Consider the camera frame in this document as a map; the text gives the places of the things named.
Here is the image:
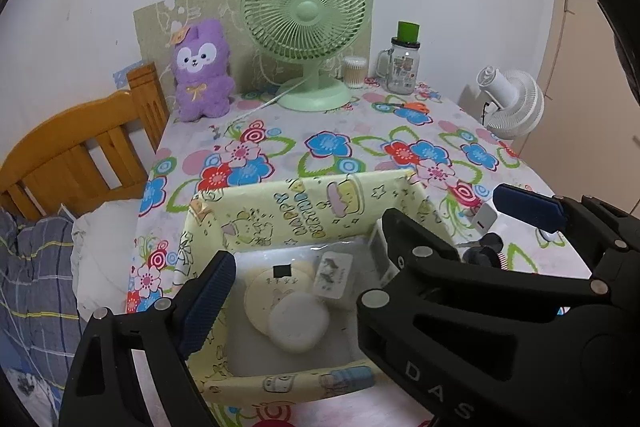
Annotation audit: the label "white remote control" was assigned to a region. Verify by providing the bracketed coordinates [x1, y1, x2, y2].
[368, 219, 399, 287]

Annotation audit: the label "white earbuds case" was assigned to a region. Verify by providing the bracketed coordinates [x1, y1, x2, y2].
[268, 291, 330, 353]

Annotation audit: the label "round bear mirror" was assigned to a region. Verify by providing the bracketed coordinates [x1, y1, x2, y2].
[243, 261, 314, 335]

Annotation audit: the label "black car key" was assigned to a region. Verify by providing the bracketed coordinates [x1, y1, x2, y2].
[457, 232, 503, 269]

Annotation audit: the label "white charger adapter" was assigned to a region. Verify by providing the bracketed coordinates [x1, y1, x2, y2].
[471, 202, 498, 234]
[312, 251, 354, 303]

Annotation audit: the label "beige door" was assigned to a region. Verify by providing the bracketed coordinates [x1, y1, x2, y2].
[516, 0, 639, 215]

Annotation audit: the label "floral tablecloth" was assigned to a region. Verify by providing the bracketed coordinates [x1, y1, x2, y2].
[124, 78, 591, 427]

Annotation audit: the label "blue plaid bedding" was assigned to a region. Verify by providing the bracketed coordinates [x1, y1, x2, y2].
[1, 210, 85, 410]

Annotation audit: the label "white standing fan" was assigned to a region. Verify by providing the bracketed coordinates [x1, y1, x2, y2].
[458, 66, 544, 140]

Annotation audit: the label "white pillow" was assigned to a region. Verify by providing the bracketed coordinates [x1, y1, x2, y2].
[70, 199, 141, 322]

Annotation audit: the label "yellow cartoon storage box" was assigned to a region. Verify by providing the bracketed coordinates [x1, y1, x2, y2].
[174, 170, 447, 405]

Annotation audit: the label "glass mug jar green lid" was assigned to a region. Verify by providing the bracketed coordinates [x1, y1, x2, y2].
[375, 20, 421, 95]

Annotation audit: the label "cotton swab container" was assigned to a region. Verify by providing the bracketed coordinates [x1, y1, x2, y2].
[342, 56, 368, 89]

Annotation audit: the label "wooden bed headboard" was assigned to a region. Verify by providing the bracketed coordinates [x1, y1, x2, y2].
[1, 62, 169, 221]

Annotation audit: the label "green desk fan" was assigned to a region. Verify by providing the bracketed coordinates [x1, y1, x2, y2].
[240, 0, 371, 113]

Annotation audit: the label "purple plush toy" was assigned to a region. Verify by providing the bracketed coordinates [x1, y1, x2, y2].
[170, 18, 235, 122]

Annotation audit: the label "beige cartoon backboard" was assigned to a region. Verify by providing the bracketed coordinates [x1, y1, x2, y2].
[132, 0, 377, 98]

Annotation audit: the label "orange handled scissors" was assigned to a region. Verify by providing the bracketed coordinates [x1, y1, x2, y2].
[390, 102, 430, 115]

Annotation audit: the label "green fan white cable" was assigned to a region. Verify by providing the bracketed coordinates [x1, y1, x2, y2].
[234, 78, 306, 118]

